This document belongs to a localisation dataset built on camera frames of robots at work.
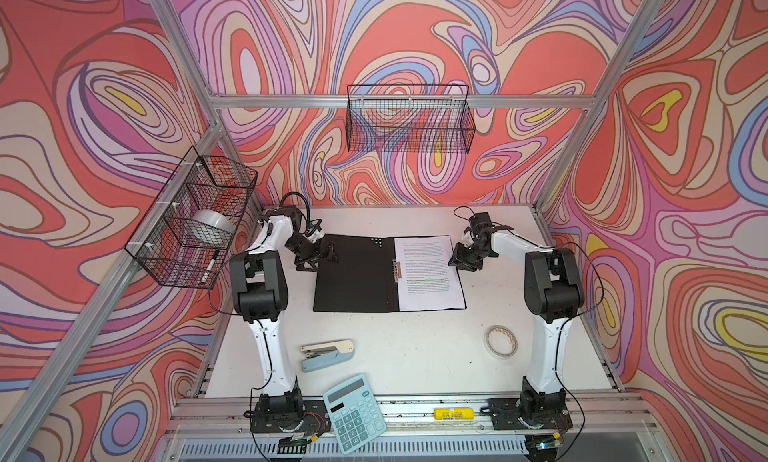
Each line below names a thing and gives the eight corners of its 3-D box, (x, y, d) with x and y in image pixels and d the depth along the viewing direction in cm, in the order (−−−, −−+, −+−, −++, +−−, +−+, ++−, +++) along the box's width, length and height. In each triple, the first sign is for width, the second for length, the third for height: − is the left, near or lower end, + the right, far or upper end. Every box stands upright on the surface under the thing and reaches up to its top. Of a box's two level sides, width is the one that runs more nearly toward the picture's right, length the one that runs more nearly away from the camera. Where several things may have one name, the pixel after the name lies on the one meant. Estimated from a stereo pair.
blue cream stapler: (304, 372, 82) (301, 369, 79) (303, 349, 86) (300, 345, 83) (356, 360, 84) (355, 356, 81) (352, 338, 88) (351, 333, 85)
